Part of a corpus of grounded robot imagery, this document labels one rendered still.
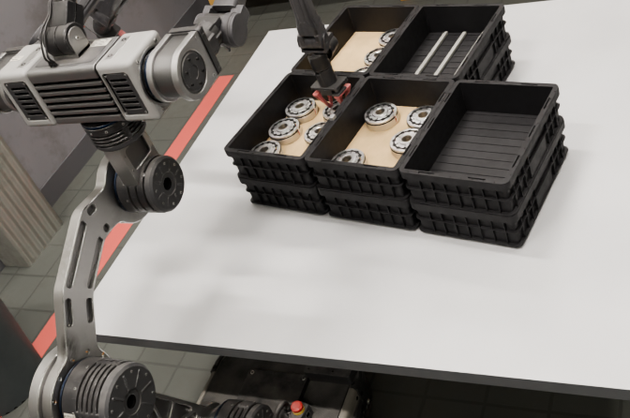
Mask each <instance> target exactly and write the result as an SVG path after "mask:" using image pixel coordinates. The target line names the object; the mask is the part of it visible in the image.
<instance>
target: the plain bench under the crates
mask: <svg viewBox="0 0 630 418"><path fill-rule="evenodd" d="M504 8H505V13H504V15H503V16H502V17H503V19H504V20H505V21H506V24H505V26H504V27H505V32H508V33H509V34H510V37H511V43H510V45H509V49H511V50H512V53H511V54H510V55H511V59H512V60H514V61H515V62H516V63H515V65H514V66H513V68H512V70H511V71H510V73H509V75H508V76H507V78H506V80H505V82H540V83H556V84H558V86H559V91H560V95H559V97H558V99H557V102H559V103H560V108H559V109H558V112H559V115H561V116H562V117H563V119H564V124H565V128H564V130H563V132H562V134H564V135H565V139H564V142H563V145H564V146H567V147H568V153H567V155H566V157H565V159H564V161H563V163H562V165H561V167H560V169H559V171H558V173H557V176H556V178H555V180H554V182H553V184H552V186H551V188H550V190H549V192H548V194H547V197H546V199H545V201H544V203H543V205H542V207H541V209H540V211H539V213H538V215H537V217H536V220H535V221H534V223H533V225H532V228H531V230H530V232H529V234H528V236H527V238H526V240H525V243H524V244H523V245H522V246H518V247H514V246H504V245H498V244H492V243H487V242H481V241H475V240H470V239H464V238H458V237H453V236H447V235H441V234H436V233H430V232H424V231H420V229H419V226H420V225H419V226H418V228H416V229H414V230H408V229H402V228H397V227H391V226H385V225H380V224H374V223H368V222H363V221H357V220H351V219H346V218H340V217H334V216H329V212H328V213H326V214H324V215H318V214H312V213H307V212H301V211H295V210H290V209H284V208H278V207H273V206H268V205H262V204H257V203H252V202H251V201H250V199H251V195H250V193H249V192H247V191H246V188H247V186H246V185H244V184H241V183H240V181H239V179H238V177H237V174H238V172H239V171H238V169H237V167H236V166H234V165H233V158H232V157H227V155H226V153H225V151H224V147H225V145H226V144H227V143H228V142H229V141H230V140H231V138H232V137H233V136H234V135H235V134H236V132H237V131H238V130H239V129H240V128H241V127H242V125H243V124H244V123H245V122H246V121H247V120H248V118H249V117H250V116H251V115H252V114H253V113H254V112H255V111H256V110H257V109H258V108H259V106H260V105H261V104H262V103H263V102H264V100H265V99H266V98H267V97H268V96H269V95H270V93H271V92H272V91H273V90H274V89H275V88H276V86H277V85H278V84H279V83H280V82H281V80H282V79H283V78H284V77H285V76H286V75H287V74H288V73H290V72H292V68H293V66H294V65H295V64H296V63H297V62H298V60H299V59H300V58H301V57H302V56H303V55H304V52H301V48H299V47H298V43H297V35H298V32H297V29H296V28H292V29H283V30H275V31H269V32H268V33H267V35H266V36H265V38H264V39H263V41H262V43H261V44H260V46H259V47H258V49H257V50H256V52H255V53H254V54H253V55H252V57H251V58H250V60H249V61H248V63H247V65H246V66H245V68H244V69H243V71H242V72H241V74H240V75H239V77H238V78H237V80H236V81H235V83H234V84H233V86H232V88H231V89H230V91H229V92H228V94H227V95H226V96H225V98H223V100H222V101H221V103H220V104H219V106H218V107H217V109H216V111H215V112H214V114H213V115H212V117H211V118H210V120H209V121H208V123H207V124H206V126H205V127H204V129H203V130H202V132H201V134H200V135H199V137H198V138H197V140H196V141H195V142H194V143H193V145H192V146H191V148H190V149H189V151H188V152H187V154H186V156H185V157H184V159H183V160H182V162H181V163H180V164H179V165H180V167H181V169H182V171H183V174H184V179H185V188H184V194H183V197H182V200H181V201H180V202H179V204H178V205H177V207H176V208H175V209H173V210H172V211H171V212H166V213H148V214H147V215H146V216H145V217H144V218H143V220H142V222H141V223H140V225H139V226H138V228H137V229H136V230H135V232H134V233H133V234H132V235H131V237H130V238H129V240H128V241H127V243H126V245H125V246H124V248H123V249H122V251H121V252H120V254H119V255H118V257H117V258H116V260H115V261H114V263H113V264H112V266H111V268H110V269H109V271H108V272H107V274H106V275H105V277H103V279H102V280H101V282H100V283H99V285H98V286H97V288H96V290H95V291H94V310H95V322H96V334H97V342H102V343H112V344H120V345H129V346H137V347H146V348H154V349H163V350H171V351H187V352H196V353H204V354H214V355H222V356H231V357H239V358H248V359H256V360H264V361H273V362H281V363H290V364H298V365H307V366H324V367H332V368H341V369H350V370H358V371H366V372H375V373H383V374H392V375H400V376H409V377H418V378H427V379H435V380H444V381H460V382H468V383H477V384H485V385H494V386H502V387H512V388H520V389H529V390H537V391H546V392H554V393H563V394H571V395H580V396H596V397H604V398H614V399H622V400H630V0H550V1H542V2H533V3H524V4H515V5H507V6H504Z"/></svg>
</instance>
